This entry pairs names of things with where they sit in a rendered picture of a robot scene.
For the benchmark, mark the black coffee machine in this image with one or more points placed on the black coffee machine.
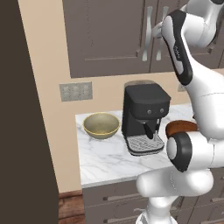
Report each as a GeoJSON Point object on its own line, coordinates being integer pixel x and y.
{"type": "Point", "coordinates": [145, 102]}

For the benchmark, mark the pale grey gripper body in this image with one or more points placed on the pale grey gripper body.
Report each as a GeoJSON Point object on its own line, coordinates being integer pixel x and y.
{"type": "Point", "coordinates": [157, 30]}

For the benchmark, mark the grey base cabinet run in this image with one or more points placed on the grey base cabinet run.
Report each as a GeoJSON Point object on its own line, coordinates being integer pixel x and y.
{"type": "Point", "coordinates": [208, 208]}

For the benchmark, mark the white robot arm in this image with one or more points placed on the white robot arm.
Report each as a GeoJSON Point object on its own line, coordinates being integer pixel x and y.
{"type": "Point", "coordinates": [204, 99]}

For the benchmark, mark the brown wooden bowl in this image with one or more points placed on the brown wooden bowl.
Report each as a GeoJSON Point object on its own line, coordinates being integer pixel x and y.
{"type": "Point", "coordinates": [180, 126]}

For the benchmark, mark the grey drawer front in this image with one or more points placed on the grey drawer front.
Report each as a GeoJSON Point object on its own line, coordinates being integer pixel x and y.
{"type": "Point", "coordinates": [116, 211]}
{"type": "Point", "coordinates": [113, 191]}

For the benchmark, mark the grey wall switch plate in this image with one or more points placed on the grey wall switch plate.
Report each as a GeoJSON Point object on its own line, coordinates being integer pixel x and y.
{"type": "Point", "coordinates": [76, 91]}

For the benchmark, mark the dark tall cabinet side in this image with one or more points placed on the dark tall cabinet side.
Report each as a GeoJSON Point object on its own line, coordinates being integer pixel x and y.
{"type": "Point", "coordinates": [23, 116]}

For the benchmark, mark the small grey wall outlet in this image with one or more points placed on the small grey wall outlet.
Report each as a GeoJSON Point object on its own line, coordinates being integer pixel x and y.
{"type": "Point", "coordinates": [181, 88]}

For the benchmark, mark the olive green bowl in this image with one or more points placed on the olive green bowl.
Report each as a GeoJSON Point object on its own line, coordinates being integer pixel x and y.
{"type": "Point", "coordinates": [101, 125]}

